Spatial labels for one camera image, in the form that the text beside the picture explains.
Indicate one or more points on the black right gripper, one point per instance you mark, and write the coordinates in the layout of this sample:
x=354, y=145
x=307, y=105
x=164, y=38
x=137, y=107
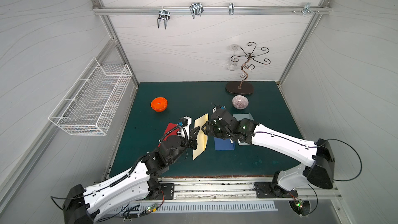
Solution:
x=213, y=126

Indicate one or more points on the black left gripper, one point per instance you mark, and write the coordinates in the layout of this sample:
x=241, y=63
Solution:
x=191, y=138

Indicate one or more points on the cream envelope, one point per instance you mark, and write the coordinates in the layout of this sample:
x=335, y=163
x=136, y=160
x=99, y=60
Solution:
x=201, y=137

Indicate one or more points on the dark blue envelope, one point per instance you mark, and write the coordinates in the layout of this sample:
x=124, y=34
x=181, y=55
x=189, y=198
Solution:
x=223, y=145

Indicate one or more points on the red envelope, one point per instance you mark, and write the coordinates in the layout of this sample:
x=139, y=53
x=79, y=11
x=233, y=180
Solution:
x=171, y=129

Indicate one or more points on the light blue envelope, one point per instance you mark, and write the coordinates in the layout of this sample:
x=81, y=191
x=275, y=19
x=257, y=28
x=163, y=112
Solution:
x=240, y=117

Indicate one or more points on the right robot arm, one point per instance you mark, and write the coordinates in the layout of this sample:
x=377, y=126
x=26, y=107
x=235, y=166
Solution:
x=316, y=159

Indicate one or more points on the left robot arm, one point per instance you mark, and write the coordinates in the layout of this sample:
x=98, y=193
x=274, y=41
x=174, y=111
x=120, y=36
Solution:
x=89, y=205

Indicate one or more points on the striped ceramic bowl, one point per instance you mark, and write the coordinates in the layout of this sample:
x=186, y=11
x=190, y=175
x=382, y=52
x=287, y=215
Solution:
x=240, y=102

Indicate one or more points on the orange plastic bowl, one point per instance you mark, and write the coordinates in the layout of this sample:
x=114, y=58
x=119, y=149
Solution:
x=159, y=104

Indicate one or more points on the dark jewelry stand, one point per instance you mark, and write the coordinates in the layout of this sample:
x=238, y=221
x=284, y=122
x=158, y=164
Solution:
x=243, y=87

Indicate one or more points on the metal hook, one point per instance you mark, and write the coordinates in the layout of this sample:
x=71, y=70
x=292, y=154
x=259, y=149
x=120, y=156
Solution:
x=231, y=9
x=307, y=10
x=164, y=17
x=196, y=9

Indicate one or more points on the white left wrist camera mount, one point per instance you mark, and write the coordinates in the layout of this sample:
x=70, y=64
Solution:
x=185, y=123

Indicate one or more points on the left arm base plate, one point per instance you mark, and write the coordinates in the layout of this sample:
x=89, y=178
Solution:
x=166, y=192

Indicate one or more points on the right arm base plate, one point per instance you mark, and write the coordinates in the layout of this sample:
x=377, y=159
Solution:
x=264, y=190

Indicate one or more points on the white wire basket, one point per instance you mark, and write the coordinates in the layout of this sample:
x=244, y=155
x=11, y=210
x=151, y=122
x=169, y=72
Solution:
x=89, y=106

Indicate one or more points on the aluminium crossbar rail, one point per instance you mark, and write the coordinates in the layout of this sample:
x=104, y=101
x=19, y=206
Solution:
x=208, y=10

